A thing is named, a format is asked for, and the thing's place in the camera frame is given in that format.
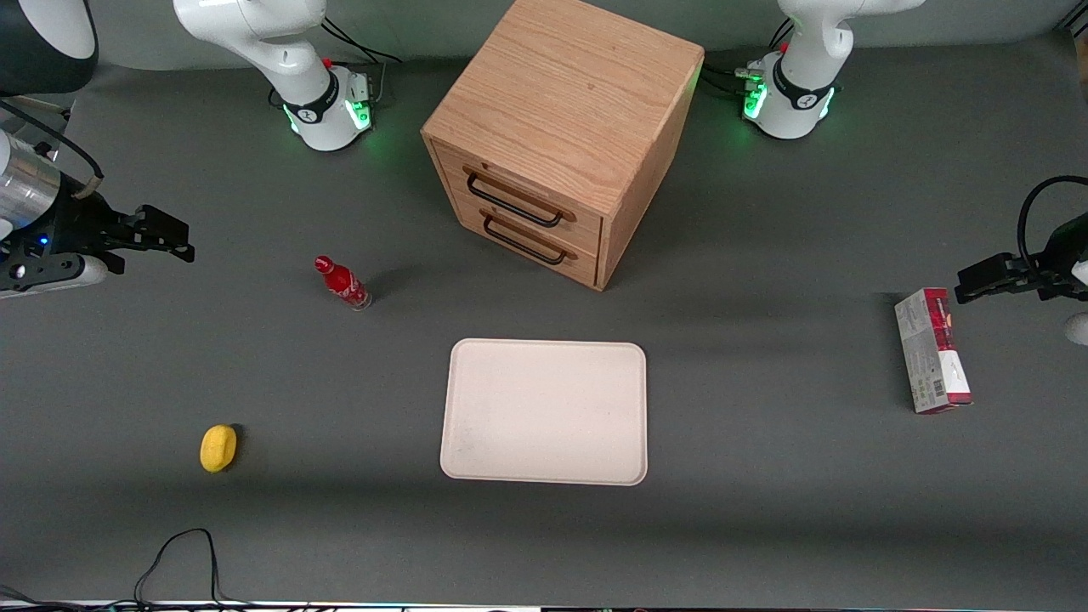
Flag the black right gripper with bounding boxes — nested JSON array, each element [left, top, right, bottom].
[[36, 192, 196, 263]]

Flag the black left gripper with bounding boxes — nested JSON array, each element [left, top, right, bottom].
[[954, 214, 1088, 305]]

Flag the wooden drawer cabinet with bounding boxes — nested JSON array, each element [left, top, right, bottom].
[[421, 0, 706, 292]]

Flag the red and white carton box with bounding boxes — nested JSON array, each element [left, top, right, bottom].
[[894, 287, 974, 415]]

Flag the red soda bottle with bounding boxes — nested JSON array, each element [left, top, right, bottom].
[[314, 255, 373, 312]]

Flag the yellow lemon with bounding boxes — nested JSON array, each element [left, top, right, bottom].
[[200, 424, 239, 473]]

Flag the beige plastic tray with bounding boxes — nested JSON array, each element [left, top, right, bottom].
[[439, 338, 649, 487]]

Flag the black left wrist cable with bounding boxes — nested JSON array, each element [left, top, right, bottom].
[[1017, 175, 1088, 275]]

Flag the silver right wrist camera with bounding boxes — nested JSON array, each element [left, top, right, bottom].
[[0, 252, 127, 300]]

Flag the black right arm base cables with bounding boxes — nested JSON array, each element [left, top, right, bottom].
[[319, 17, 402, 108]]

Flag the black arm base cables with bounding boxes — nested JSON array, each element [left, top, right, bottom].
[[701, 21, 793, 99], [319, 17, 402, 108]]

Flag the black cable on table edge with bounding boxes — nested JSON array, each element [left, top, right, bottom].
[[0, 528, 256, 611]]

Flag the black left arm base cables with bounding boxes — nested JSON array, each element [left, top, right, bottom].
[[701, 21, 793, 99]]

